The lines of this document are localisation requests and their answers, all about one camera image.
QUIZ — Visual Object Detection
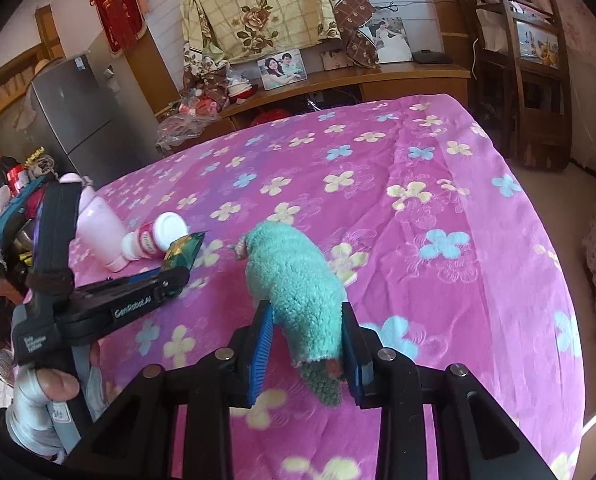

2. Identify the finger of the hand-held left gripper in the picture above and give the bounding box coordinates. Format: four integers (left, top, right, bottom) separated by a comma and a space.
76, 270, 163, 293
149, 265, 192, 307

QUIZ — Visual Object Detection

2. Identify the small white-capped bottle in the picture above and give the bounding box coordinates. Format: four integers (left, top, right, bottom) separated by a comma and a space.
121, 211, 189, 261

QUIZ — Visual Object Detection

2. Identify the red hanging decoration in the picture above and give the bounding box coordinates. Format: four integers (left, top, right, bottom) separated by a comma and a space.
89, 0, 147, 57

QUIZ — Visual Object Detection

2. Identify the person's left hand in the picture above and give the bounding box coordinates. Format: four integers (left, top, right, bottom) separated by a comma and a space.
4, 364, 104, 462

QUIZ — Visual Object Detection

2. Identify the wooden headboard shelf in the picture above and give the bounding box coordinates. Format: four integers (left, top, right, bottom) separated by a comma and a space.
162, 62, 472, 152

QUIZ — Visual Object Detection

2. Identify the framed couple photo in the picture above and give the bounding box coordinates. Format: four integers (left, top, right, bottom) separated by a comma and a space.
256, 48, 309, 92

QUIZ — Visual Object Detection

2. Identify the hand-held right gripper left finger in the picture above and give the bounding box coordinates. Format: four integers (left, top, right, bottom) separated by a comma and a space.
62, 301, 275, 480

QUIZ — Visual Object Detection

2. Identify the printed box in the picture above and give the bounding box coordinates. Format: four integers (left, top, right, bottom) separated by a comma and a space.
515, 14, 562, 69

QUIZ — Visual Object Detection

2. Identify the grey refrigerator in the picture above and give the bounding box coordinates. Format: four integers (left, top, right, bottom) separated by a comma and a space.
26, 51, 167, 182

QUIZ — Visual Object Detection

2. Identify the black flat device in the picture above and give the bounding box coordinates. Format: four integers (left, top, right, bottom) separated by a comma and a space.
411, 49, 454, 65

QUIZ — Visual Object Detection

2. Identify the clear plastic bag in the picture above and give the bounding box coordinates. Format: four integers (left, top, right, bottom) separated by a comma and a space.
156, 111, 225, 154

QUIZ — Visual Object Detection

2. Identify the wooden door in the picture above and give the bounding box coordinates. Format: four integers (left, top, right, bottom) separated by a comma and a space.
0, 4, 64, 162

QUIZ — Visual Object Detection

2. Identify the large wedding photo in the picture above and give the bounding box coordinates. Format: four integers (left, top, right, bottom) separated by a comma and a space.
365, 16, 412, 65

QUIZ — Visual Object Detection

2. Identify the green fuzzy sock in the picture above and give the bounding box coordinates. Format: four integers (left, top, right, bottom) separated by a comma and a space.
235, 220, 349, 408

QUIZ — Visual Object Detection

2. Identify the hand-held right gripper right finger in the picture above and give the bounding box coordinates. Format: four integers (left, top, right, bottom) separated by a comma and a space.
341, 301, 560, 480

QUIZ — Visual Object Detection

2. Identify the dark wooden chair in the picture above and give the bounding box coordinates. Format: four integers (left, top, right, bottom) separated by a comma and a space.
454, 0, 575, 172

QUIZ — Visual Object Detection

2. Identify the yellow floral hanging cloth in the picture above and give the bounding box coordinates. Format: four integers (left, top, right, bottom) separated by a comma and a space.
179, 0, 377, 107

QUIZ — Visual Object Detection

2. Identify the teal box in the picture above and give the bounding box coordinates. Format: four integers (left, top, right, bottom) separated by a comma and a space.
0, 179, 46, 242

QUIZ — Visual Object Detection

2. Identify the pink floral bed blanket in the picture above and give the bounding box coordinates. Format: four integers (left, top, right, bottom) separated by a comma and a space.
68, 92, 586, 480

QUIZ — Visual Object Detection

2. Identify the green snack packet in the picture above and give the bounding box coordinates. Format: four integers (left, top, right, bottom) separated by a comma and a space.
162, 230, 207, 272

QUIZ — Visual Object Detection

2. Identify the pink plastic bottle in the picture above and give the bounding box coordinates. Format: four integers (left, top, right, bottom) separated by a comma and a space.
59, 173, 129, 274

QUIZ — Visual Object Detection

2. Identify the small photo frame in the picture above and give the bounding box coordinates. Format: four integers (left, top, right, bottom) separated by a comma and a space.
321, 49, 349, 71

